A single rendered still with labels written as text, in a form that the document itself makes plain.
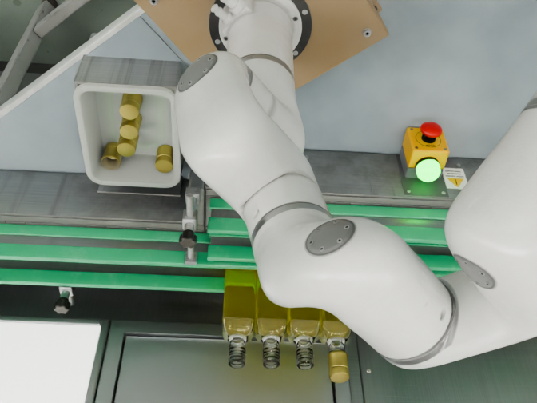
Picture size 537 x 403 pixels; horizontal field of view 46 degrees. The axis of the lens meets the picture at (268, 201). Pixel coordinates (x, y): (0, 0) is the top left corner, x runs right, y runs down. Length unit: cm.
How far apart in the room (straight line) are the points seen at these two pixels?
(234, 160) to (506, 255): 27
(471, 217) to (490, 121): 82
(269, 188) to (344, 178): 59
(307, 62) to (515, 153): 59
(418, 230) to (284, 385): 38
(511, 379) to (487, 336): 85
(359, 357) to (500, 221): 90
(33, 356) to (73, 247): 22
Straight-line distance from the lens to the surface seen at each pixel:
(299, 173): 64
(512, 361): 143
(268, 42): 86
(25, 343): 132
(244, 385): 123
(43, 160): 134
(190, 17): 99
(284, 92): 80
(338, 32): 100
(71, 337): 130
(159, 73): 111
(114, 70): 112
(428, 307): 53
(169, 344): 127
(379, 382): 131
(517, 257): 47
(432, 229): 117
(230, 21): 95
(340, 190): 117
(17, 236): 127
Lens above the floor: 171
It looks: 45 degrees down
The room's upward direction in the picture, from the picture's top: 180 degrees clockwise
